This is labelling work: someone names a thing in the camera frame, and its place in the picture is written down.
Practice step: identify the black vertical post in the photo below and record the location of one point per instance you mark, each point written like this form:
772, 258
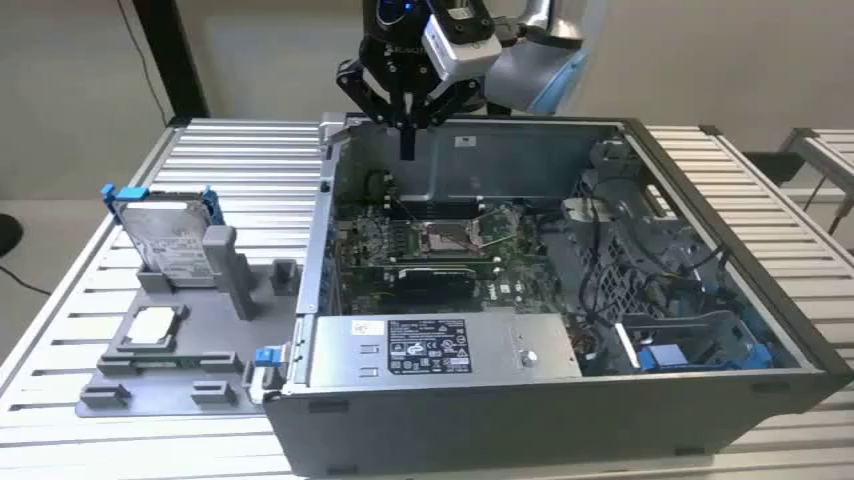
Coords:
180, 60

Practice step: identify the blue case latch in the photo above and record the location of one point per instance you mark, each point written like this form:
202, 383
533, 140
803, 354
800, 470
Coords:
264, 356

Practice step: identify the silver CPU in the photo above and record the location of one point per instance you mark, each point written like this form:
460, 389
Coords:
152, 327

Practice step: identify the silver power supply unit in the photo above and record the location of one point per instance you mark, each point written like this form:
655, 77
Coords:
500, 350

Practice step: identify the thin metal locking lever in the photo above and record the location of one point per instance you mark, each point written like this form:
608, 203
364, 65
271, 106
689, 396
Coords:
407, 210

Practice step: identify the CPU socket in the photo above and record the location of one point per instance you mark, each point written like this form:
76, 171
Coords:
443, 240

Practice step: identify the dark grey PC case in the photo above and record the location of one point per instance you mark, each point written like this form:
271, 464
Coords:
467, 430

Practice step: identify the blue disk carrier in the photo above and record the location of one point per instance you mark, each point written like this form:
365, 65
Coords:
660, 357

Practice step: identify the black square block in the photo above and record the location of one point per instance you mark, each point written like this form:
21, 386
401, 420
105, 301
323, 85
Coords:
774, 167

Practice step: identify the black RAM slot row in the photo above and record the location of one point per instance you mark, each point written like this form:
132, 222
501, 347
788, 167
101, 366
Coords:
440, 260
433, 202

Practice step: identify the grey metal disk bay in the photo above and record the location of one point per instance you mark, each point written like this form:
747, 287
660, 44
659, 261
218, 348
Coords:
734, 330

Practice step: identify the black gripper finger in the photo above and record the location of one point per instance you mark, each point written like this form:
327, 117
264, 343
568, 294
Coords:
453, 102
360, 85

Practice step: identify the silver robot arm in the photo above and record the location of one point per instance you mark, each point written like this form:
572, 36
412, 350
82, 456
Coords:
520, 70

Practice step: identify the green motherboard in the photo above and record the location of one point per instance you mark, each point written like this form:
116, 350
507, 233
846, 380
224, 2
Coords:
533, 260

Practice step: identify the hard disk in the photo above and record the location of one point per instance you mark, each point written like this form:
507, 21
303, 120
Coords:
166, 235

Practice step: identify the black graphics card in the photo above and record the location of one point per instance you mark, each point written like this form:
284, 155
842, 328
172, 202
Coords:
433, 285

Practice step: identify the perforated metal drive cage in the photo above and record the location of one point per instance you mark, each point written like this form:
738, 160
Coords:
627, 280

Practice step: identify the black round base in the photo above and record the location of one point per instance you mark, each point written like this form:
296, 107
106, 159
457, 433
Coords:
8, 235

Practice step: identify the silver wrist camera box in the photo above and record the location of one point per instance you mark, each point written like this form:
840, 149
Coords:
460, 55

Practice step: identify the grey parts rack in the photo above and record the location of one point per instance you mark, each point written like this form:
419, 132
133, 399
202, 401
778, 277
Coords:
200, 320

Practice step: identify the metal slat side table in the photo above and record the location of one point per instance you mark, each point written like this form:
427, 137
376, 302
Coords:
834, 145

